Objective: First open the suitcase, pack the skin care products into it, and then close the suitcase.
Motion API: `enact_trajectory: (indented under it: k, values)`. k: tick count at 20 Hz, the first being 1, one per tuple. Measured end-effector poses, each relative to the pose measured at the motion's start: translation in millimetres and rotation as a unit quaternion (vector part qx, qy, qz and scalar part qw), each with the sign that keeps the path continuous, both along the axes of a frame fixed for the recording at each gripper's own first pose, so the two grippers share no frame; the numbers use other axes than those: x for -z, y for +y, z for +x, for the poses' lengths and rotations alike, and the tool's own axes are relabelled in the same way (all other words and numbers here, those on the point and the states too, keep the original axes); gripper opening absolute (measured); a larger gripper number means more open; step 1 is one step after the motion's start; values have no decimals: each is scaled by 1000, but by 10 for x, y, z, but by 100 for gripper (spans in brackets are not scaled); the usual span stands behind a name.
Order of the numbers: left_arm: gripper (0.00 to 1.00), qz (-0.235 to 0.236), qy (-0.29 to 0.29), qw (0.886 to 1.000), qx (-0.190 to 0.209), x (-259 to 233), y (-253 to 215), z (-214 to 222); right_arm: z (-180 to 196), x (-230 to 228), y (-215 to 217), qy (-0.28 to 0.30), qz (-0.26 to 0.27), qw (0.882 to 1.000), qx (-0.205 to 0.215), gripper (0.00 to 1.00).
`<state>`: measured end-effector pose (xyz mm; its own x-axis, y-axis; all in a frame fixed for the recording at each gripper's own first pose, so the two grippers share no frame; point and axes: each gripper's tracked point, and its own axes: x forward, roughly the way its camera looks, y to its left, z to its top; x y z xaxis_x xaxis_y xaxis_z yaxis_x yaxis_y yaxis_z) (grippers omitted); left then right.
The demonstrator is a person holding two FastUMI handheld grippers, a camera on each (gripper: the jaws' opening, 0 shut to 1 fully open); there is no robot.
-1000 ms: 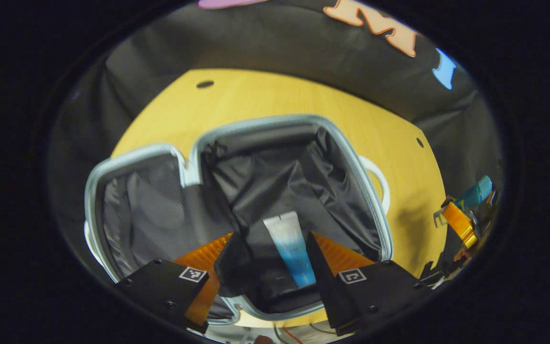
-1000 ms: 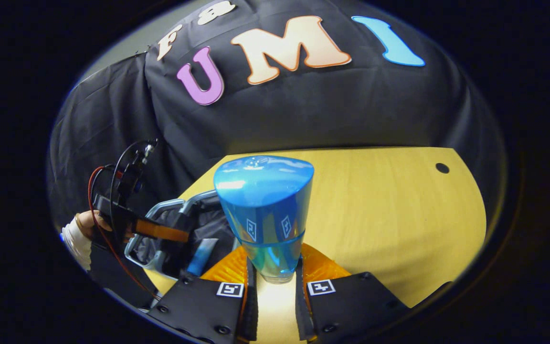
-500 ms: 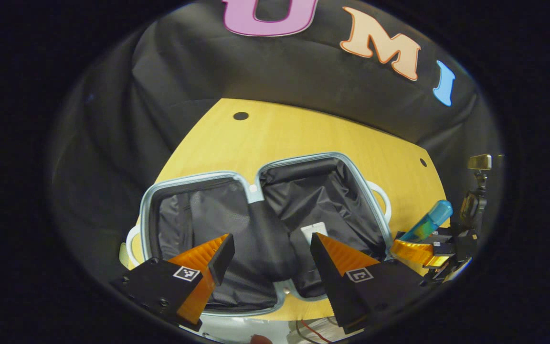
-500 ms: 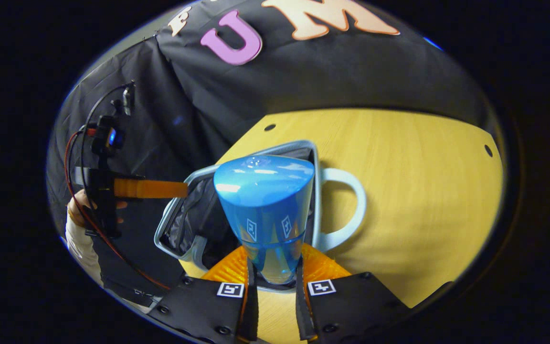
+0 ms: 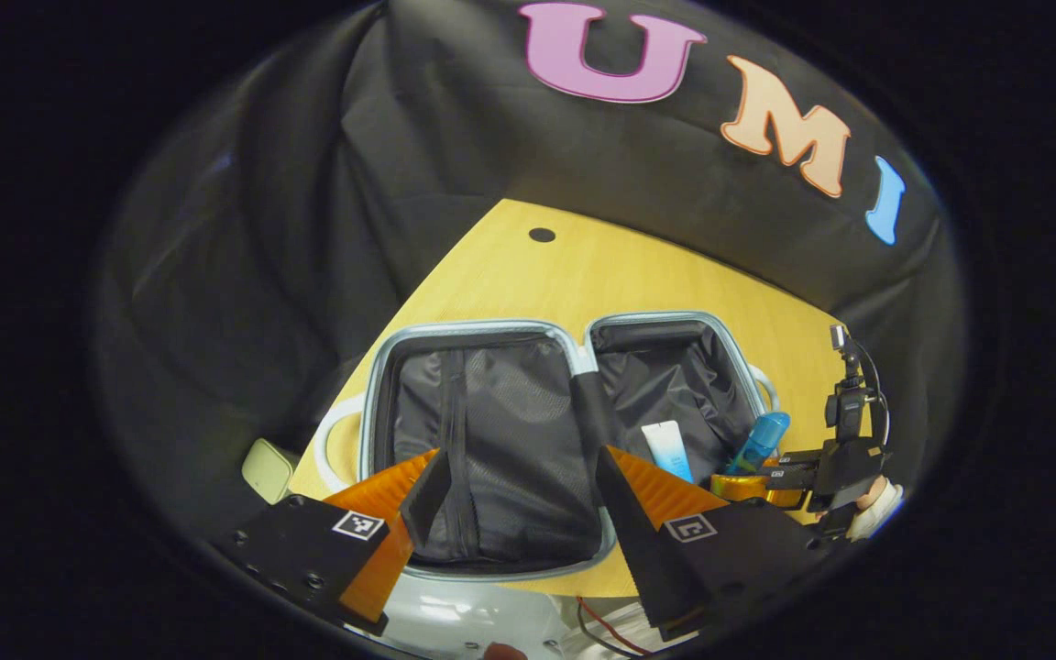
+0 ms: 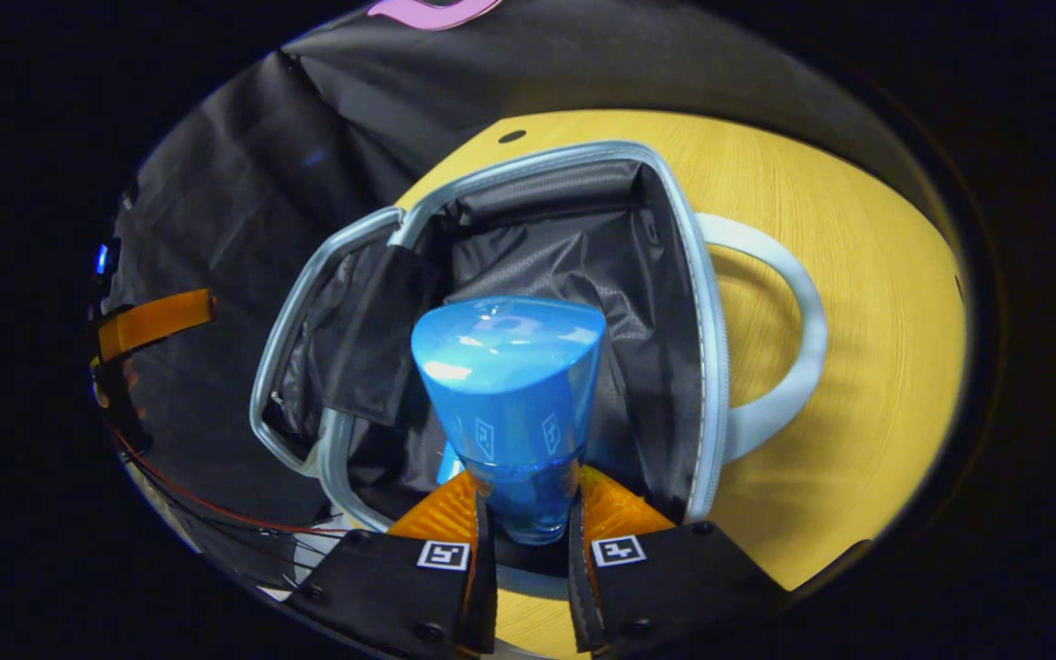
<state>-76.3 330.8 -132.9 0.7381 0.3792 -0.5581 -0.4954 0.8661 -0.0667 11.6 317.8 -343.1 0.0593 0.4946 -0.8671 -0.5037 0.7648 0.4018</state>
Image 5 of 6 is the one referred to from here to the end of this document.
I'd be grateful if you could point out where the person's white clothing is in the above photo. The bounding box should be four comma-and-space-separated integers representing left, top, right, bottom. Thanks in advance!
345, 573, 703, 660

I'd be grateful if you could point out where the white and blue tube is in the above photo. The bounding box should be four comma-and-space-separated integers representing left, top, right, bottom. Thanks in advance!
641, 420, 696, 484

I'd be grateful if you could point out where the red cable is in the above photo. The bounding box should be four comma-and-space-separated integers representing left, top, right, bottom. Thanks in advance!
576, 596, 655, 657

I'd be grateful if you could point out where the pale green object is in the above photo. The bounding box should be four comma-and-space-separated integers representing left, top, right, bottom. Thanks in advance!
242, 438, 302, 505

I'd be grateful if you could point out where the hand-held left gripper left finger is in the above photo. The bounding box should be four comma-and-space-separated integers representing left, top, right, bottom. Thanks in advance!
210, 446, 453, 638

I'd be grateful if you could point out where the black backdrop cloth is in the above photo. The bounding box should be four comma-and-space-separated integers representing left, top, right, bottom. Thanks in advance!
93, 0, 964, 542

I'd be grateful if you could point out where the light blue suitcase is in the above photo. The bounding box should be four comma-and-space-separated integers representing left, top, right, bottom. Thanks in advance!
313, 310, 782, 585

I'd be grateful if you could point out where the blue green bottle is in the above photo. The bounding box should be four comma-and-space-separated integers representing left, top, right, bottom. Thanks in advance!
725, 411, 792, 477

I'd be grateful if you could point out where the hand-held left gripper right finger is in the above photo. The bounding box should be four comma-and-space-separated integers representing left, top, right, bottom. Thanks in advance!
594, 445, 845, 643

